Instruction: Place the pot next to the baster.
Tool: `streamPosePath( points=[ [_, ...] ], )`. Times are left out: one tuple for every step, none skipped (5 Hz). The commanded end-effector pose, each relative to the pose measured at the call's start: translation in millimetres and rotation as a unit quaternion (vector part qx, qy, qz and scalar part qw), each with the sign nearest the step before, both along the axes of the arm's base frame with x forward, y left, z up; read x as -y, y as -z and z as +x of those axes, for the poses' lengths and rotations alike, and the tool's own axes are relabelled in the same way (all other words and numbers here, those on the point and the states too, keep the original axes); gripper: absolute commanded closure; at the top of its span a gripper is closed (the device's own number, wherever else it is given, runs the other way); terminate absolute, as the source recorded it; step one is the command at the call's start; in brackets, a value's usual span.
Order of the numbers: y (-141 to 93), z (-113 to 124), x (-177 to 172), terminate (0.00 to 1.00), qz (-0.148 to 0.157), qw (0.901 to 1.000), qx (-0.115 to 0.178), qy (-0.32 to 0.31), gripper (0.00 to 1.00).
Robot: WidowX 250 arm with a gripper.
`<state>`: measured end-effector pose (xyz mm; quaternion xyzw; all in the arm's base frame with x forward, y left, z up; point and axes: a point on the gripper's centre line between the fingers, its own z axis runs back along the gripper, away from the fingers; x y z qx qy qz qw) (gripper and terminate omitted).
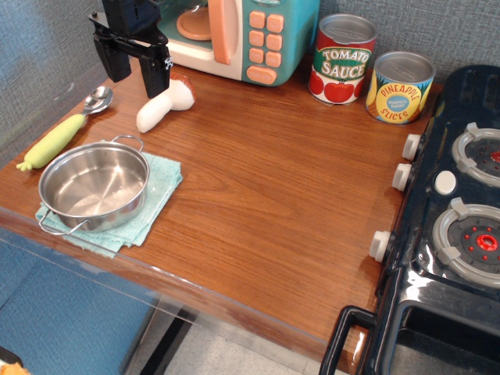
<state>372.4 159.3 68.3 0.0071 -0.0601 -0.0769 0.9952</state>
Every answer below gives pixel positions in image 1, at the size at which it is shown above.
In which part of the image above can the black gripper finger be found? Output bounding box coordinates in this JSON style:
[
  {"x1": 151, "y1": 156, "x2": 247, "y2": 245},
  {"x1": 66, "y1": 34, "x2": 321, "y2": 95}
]
[
  {"x1": 139, "y1": 56, "x2": 173, "y2": 98},
  {"x1": 95, "y1": 40, "x2": 131, "y2": 83}
]

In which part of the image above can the dark blue toy stove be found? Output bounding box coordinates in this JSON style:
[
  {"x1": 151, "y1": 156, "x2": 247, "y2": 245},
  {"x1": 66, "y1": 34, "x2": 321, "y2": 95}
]
[{"x1": 320, "y1": 65, "x2": 499, "y2": 374}]

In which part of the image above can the white stove knob upper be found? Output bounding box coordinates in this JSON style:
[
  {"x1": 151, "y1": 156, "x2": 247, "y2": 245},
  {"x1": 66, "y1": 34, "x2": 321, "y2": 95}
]
[{"x1": 402, "y1": 134, "x2": 421, "y2": 161}]

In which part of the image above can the tomato sauce can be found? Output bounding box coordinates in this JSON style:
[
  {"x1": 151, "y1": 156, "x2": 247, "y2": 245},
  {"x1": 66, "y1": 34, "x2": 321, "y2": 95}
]
[{"x1": 309, "y1": 13, "x2": 377, "y2": 105}]

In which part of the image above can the white stove knob lower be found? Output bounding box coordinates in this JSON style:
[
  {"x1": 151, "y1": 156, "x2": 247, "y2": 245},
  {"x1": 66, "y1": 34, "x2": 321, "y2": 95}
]
[{"x1": 369, "y1": 231, "x2": 391, "y2": 263}]

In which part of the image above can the white stove knob middle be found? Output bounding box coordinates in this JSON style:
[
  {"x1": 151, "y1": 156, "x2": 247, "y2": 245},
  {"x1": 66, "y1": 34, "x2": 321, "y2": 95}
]
[{"x1": 392, "y1": 163, "x2": 412, "y2": 192}]

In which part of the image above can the pineapple slices can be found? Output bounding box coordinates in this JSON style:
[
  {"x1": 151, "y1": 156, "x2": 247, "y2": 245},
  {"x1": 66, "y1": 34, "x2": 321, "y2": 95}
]
[{"x1": 366, "y1": 51, "x2": 436, "y2": 124}]

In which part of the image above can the white stove knob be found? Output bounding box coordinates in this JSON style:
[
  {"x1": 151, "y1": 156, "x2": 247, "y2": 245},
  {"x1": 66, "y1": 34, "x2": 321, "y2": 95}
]
[
  {"x1": 392, "y1": 163, "x2": 412, "y2": 192},
  {"x1": 369, "y1": 231, "x2": 391, "y2": 263},
  {"x1": 402, "y1": 134, "x2": 421, "y2": 161}
]

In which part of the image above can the teal toy microwave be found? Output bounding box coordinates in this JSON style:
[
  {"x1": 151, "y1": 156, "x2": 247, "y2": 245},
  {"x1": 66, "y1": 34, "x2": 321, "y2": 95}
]
[{"x1": 158, "y1": 1, "x2": 320, "y2": 87}]

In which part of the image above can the metal pot with handles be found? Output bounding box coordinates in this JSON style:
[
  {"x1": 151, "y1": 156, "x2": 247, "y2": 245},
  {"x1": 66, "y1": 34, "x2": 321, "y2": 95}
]
[{"x1": 38, "y1": 135, "x2": 150, "y2": 236}]

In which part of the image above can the spoon with yellow-green handle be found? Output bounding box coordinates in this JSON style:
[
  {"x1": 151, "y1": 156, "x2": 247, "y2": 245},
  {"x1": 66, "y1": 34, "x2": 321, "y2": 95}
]
[{"x1": 16, "y1": 86, "x2": 113, "y2": 172}]

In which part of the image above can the light blue folded cloth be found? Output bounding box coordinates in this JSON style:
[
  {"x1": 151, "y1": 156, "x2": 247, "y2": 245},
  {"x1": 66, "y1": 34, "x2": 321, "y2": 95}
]
[{"x1": 35, "y1": 150, "x2": 183, "y2": 258}]

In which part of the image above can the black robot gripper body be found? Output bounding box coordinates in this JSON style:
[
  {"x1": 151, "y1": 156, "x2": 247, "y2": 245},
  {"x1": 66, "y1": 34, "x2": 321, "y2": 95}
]
[{"x1": 88, "y1": 1, "x2": 170, "y2": 59}]

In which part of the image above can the orange plush object corner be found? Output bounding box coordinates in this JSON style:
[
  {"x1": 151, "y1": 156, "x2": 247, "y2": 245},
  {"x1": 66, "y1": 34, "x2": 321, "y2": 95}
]
[{"x1": 0, "y1": 362, "x2": 30, "y2": 375}]

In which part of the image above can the plush white brown mushroom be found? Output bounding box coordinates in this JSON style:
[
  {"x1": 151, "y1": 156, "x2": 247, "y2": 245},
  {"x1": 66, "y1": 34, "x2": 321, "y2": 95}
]
[{"x1": 136, "y1": 73, "x2": 196, "y2": 134}]

